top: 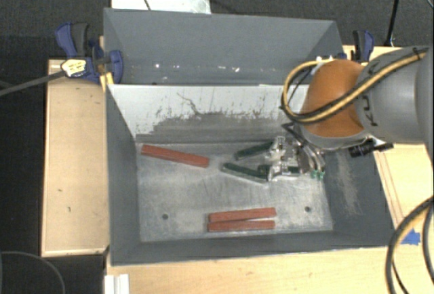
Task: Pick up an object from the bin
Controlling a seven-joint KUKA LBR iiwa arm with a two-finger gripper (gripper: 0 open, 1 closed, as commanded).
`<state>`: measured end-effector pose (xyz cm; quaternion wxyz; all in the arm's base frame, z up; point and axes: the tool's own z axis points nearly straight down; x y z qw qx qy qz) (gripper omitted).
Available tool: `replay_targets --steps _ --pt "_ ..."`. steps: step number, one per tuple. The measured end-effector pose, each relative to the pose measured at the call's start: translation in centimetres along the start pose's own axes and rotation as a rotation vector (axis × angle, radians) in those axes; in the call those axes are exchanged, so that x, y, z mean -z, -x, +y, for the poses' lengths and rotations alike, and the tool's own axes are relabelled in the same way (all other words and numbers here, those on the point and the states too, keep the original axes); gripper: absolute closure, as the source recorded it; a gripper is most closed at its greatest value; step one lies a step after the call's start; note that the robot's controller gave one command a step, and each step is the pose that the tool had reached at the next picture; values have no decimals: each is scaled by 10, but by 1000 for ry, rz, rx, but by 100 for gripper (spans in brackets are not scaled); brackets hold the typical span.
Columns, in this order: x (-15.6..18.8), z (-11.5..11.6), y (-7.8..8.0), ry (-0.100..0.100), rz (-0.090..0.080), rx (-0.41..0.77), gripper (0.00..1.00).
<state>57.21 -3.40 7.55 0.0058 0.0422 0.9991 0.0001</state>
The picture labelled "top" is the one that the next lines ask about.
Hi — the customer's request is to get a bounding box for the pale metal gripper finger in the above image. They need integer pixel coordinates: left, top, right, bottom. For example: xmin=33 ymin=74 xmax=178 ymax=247
xmin=264 ymin=135 xmax=288 ymax=161
xmin=267 ymin=163 xmax=302 ymax=183

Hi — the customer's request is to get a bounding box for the dark green flat block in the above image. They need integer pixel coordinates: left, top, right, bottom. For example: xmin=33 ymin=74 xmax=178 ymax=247
xmin=221 ymin=163 xmax=272 ymax=184
xmin=233 ymin=140 xmax=275 ymax=161

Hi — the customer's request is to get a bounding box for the red-brown flat block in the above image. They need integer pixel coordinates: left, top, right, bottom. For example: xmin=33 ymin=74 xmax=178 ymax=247
xmin=140 ymin=144 xmax=211 ymax=169
xmin=206 ymin=219 xmax=277 ymax=233
xmin=207 ymin=207 xmax=277 ymax=224

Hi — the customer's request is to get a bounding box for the grey metal bin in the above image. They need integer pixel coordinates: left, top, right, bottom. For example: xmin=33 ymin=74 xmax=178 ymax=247
xmin=102 ymin=7 xmax=396 ymax=266

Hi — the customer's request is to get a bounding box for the pale wood flat board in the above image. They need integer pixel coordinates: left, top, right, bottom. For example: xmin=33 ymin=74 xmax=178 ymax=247
xmin=41 ymin=58 xmax=111 ymax=258

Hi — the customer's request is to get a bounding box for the black cylinder on white bracket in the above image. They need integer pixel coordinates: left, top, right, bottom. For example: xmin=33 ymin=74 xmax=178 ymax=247
xmin=349 ymin=137 xmax=395 ymax=159

